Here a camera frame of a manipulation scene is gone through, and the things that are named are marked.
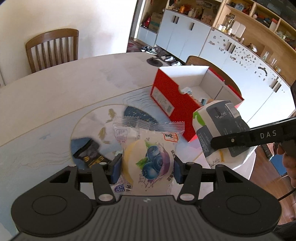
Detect white grey tissue pack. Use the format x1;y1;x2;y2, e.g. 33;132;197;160
193;100;254;170

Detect black snack packet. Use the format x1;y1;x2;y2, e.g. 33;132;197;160
70;137;111;169

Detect blueberry bread package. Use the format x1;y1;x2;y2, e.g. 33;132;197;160
113;116;185;196

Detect person's right hand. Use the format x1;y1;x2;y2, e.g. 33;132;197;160
277;145;296;187

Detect white cabinet row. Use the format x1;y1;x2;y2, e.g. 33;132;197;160
137;10;295;127

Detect red cardboard shoe box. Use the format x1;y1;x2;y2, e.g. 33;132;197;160
151;65;244;142

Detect wooden chair behind box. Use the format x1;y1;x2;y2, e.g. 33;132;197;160
186;55;242;99

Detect black phone stand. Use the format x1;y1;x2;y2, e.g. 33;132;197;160
147;57;163;67

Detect pair of sneakers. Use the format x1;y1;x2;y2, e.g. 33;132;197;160
140;46;158;55

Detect wooden chair at left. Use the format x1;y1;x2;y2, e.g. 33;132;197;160
25;28;79;73

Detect wooden wall shelf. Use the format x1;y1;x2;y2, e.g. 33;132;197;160
173;1;295;85

